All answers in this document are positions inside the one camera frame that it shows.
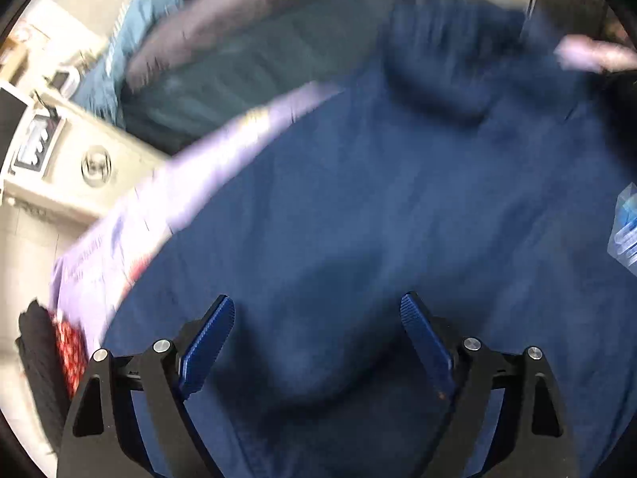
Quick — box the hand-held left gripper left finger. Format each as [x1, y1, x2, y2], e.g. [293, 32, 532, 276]
[56, 295, 236, 478]

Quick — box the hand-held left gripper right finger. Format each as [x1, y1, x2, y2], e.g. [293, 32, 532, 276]
[399, 291, 581, 478]

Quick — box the navy blue garment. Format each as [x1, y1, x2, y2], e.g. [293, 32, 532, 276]
[102, 0, 637, 478]

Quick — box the red patterned cloth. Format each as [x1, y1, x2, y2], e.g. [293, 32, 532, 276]
[50, 309, 93, 400]

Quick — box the lavender printed blanket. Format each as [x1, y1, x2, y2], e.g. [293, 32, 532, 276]
[50, 82, 344, 354]

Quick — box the black cloth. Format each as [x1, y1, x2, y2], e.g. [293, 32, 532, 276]
[14, 299, 73, 456]

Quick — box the round metal fitting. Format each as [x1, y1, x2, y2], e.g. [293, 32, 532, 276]
[80, 145, 116, 186]

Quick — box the blue plastic packet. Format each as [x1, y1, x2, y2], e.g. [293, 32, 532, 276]
[607, 184, 637, 276]

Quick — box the white counter unit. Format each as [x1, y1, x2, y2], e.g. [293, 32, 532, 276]
[0, 0, 170, 222]

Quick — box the teal cloth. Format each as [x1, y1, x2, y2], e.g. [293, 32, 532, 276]
[74, 0, 250, 127]

